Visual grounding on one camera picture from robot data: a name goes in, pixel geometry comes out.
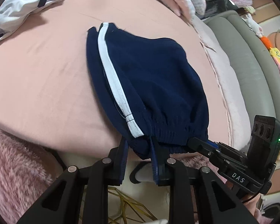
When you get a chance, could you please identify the navy shorts with white stripe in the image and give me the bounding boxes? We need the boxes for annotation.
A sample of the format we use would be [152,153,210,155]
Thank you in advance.
[85,22,210,161]

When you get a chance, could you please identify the light pink bed pad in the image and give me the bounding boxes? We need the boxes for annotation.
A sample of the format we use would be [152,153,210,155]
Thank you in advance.
[192,16,251,150]

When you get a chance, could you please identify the pink fluffy blanket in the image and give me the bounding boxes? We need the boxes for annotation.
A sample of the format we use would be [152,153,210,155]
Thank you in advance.
[0,130,63,223]

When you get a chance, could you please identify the pink bed sheet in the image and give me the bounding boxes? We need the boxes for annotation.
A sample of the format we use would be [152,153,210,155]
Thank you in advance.
[0,0,229,157]

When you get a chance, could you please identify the yellow plush toy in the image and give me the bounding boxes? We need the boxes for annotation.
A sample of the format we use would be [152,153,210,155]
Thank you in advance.
[269,48,280,63]

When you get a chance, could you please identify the white rabbit plush toy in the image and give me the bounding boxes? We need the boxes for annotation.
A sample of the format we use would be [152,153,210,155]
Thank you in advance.
[242,13,264,38]

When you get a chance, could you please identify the gold wire basket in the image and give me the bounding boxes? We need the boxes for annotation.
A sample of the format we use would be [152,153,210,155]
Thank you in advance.
[108,187,158,223]

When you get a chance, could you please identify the tracker camera box on gripper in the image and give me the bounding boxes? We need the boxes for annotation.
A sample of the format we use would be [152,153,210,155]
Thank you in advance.
[247,115,280,181]

